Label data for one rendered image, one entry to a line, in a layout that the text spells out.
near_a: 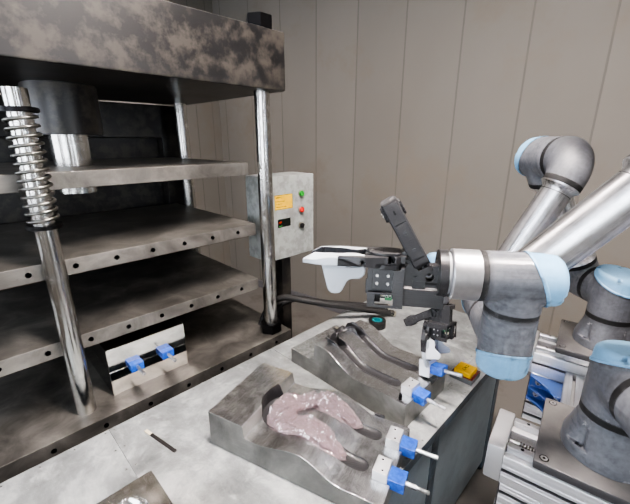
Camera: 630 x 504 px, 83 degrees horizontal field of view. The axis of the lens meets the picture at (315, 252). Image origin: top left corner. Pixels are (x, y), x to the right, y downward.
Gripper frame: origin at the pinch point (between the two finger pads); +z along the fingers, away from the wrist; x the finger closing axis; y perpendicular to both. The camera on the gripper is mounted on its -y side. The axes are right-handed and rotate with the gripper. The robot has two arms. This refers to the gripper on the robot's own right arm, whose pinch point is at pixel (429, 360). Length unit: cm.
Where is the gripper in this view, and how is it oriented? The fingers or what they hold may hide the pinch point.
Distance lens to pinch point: 128.0
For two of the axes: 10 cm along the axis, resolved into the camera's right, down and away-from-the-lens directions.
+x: 7.0, -0.7, 7.1
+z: 0.0, 9.9, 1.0
